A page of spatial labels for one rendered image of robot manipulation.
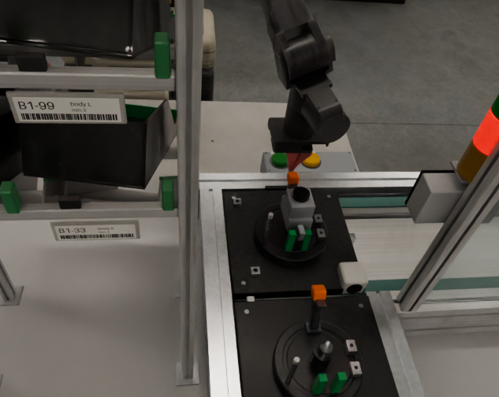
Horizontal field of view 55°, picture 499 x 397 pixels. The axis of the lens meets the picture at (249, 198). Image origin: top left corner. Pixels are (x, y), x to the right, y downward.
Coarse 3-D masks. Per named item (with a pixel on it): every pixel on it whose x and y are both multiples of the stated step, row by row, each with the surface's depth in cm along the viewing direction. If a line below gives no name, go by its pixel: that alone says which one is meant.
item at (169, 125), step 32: (32, 128) 49; (64, 128) 49; (96, 128) 49; (128, 128) 49; (160, 128) 57; (32, 160) 50; (64, 160) 50; (96, 160) 50; (128, 160) 50; (160, 160) 59
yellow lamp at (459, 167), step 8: (472, 144) 62; (464, 152) 64; (472, 152) 62; (480, 152) 61; (464, 160) 63; (472, 160) 62; (480, 160) 61; (456, 168) 65; (464, 168) 63; (472, 168) 62; (464, 176) 64; (472, 176) 63
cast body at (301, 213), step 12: (288, 192) 84; (300, 192) 83; (288, 204) 83; (300, 204) 82; (312, 204) 82; (288, 216) 84; (300, 216) 83; (312, 216) 84; (288, 228) 85; (300, 228) 84
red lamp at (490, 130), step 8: (488, 112) 59; (488, 120) 58; (496, 120) 57; (480, 128) 60; (488, 128) 58; (496, 128) 58; (480, 136) 60; (488, 136) 59; (496, 136) 58; (480, 144) 60; (488, 144) 59; (488, 152) 60
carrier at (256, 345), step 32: (256, 320) 79; (288, 320) 80; (320, 320) 81; (352, 320) 81; (256, 352) 76; (288, 352) 74; (320, 352) 70; (352, 352) 74; (384, 352) 78; (256, 384) 72; (288, 384) 70; (320, 384) 67; (352, 384) 72; (384, 384) 74
